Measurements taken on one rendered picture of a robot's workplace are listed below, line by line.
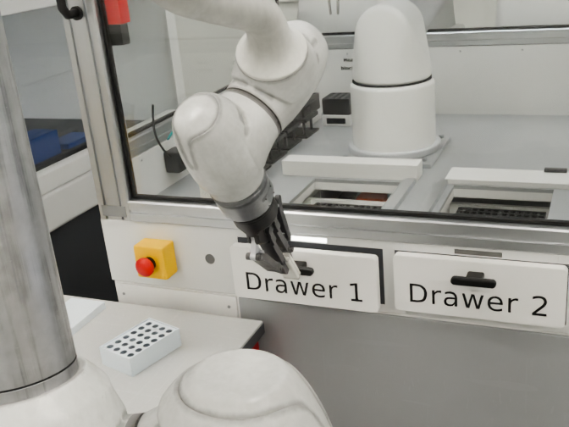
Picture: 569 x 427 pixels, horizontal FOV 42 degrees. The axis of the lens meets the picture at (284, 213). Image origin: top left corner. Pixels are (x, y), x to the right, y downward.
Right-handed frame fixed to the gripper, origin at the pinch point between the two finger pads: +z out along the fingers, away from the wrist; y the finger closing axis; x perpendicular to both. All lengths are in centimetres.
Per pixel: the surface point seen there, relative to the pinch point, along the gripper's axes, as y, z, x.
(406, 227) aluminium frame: 10.8, 1.8, -19.1
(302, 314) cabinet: -0.7, 18.6, 2.3
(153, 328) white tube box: -12.0, 7.9, 26.7
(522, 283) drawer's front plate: 5.0, 7.5, -39.0
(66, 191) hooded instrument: 29, 26, 80
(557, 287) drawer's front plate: 4.9, 7.6, -44.5
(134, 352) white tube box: -19.1, 3.0, 25.4
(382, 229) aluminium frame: 10.8, 2.9, -14.6
